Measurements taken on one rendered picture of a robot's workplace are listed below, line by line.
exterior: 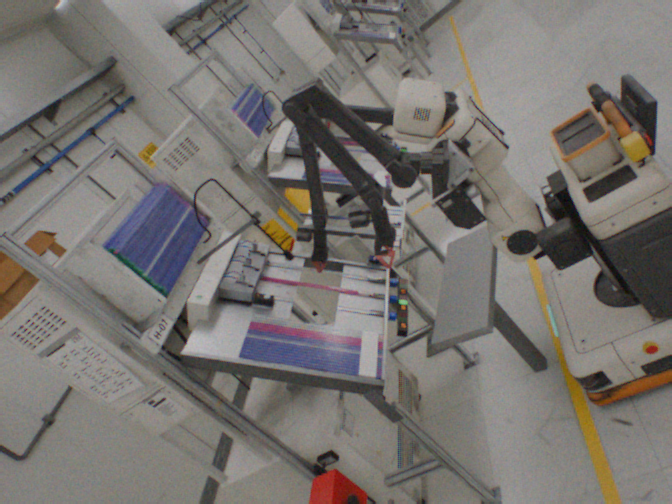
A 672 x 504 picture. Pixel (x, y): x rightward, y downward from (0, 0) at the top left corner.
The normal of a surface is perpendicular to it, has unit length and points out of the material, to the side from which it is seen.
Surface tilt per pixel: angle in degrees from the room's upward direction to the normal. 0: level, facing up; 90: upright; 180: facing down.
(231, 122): 90
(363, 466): 90
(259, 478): 90
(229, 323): 48
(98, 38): 90
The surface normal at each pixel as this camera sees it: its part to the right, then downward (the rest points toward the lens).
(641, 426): -0.65, -0.65
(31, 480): 0.76, -0.50
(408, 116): -0.12, 0.58
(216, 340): 0.11, -0.81
